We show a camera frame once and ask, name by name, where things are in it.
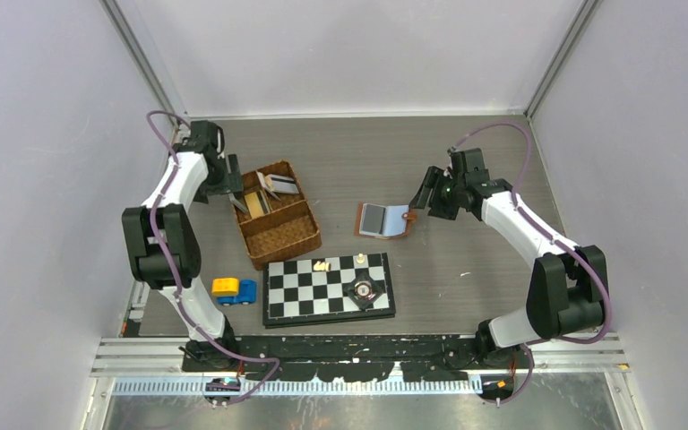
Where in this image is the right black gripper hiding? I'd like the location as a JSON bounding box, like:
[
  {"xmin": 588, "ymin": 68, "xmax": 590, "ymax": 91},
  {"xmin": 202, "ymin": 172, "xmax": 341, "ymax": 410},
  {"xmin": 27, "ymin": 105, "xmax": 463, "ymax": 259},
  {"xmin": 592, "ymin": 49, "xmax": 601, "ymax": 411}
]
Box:
[{"xmin": 409, "ymin": 166, "xmax": 466, "ymax": 221}]

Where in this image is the brown woven basket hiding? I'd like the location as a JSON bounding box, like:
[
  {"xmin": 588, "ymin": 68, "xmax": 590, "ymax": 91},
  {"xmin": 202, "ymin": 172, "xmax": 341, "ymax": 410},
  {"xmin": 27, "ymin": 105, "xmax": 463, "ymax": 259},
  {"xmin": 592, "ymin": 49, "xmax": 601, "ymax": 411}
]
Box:
[{"xmin": 234, "ymin": 159, "xmax": 322, "ymax": 271}]

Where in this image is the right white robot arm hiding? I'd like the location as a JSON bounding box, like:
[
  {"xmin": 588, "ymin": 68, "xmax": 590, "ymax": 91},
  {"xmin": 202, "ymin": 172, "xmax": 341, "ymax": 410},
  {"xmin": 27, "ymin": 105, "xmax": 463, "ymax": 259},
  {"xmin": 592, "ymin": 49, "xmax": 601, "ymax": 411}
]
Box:
[{"xmin": 409, "ymin": 149, "xmax": 612, "ymax": 368}]

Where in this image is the blue yellow toy truck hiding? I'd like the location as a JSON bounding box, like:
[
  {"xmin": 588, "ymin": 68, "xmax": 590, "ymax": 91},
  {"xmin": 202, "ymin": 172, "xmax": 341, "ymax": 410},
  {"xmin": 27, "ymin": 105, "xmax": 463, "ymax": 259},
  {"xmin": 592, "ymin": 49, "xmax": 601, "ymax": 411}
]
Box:
[{"xmin": 211, "ymin": 278, "xmax": 258, "ymax": 306}]

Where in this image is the brown leather card holder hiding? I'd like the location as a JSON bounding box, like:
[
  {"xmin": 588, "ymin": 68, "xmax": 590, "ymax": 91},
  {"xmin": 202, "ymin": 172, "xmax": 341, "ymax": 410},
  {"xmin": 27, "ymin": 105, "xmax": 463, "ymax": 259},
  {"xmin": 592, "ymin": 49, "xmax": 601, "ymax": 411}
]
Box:
[{"xmin": 354, "ymin": 202, "xmax": 417, "ymax": 240}]

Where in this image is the fallen cream chess piece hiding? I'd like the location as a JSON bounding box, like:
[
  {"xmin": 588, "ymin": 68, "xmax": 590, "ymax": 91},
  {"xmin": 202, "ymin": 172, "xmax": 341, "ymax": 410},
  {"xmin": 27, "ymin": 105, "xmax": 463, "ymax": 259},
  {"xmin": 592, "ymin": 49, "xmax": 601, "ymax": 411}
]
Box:
[{"xmin": 313, "ymin": 260, "xmax": 331, "ymax": 272}]

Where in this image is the white magnetic stripe card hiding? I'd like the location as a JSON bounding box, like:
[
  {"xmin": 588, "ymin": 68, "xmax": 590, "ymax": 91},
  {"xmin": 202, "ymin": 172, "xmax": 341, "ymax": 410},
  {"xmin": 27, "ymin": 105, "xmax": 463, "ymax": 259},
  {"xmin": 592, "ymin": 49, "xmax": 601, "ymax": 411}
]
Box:
[{"xmin": 256, "ymin": 171, "xmax": 300, "ymax": 200}]

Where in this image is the black white chessboard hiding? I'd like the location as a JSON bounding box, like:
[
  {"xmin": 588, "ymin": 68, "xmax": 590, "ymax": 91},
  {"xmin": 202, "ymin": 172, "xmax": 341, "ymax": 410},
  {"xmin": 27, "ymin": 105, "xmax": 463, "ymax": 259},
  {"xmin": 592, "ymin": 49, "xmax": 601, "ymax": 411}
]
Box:
[{"xmin": 262, "ymin": 253, "xmax": 396, "ymax": 329}]

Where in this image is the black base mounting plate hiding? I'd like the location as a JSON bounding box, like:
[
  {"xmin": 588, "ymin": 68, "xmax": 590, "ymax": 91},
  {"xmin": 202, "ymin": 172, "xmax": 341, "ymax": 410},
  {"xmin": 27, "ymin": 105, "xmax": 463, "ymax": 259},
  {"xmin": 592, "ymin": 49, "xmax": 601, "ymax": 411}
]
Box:
[{"xmin": 180, "ymin": 333, "xmax": 535, "ymax": 384}]

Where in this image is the black red round object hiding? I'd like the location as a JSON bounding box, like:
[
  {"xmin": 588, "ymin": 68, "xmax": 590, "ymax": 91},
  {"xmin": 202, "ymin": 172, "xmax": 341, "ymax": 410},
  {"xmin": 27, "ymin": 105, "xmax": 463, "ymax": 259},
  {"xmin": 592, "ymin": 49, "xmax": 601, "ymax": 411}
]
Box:
[{"xmin": 344, "ymin": 272, "xmax": 383, "ymax": 311}]

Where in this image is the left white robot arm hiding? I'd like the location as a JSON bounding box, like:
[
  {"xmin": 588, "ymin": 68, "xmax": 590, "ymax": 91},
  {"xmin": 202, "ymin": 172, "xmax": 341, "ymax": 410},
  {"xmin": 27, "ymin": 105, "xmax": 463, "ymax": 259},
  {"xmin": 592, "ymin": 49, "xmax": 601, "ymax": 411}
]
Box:
[{"xmin": 122, "ymin": 120, "xmax": 244, "ymax": 371}]

